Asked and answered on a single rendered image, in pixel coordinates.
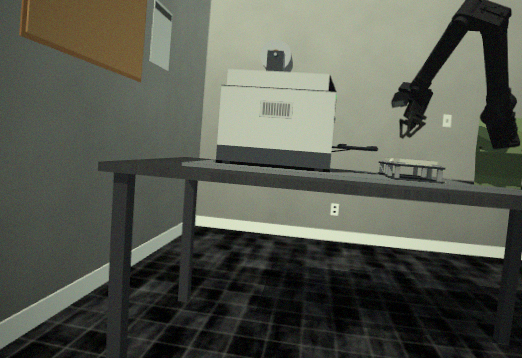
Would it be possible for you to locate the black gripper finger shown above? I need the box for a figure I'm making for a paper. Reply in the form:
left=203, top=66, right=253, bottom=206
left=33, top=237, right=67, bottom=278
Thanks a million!
left=407, top=116, right=426, bottom=138
left=399, top=119, right=416, bottom=139

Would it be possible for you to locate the white cylinder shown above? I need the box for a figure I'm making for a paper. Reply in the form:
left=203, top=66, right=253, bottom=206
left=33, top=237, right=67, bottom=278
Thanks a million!
left=260, top=40, right=293, bottom=72

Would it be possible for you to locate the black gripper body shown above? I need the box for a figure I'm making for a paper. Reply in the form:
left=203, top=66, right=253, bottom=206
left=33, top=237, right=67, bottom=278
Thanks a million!
left=403, top=101, right=428, bottom=125

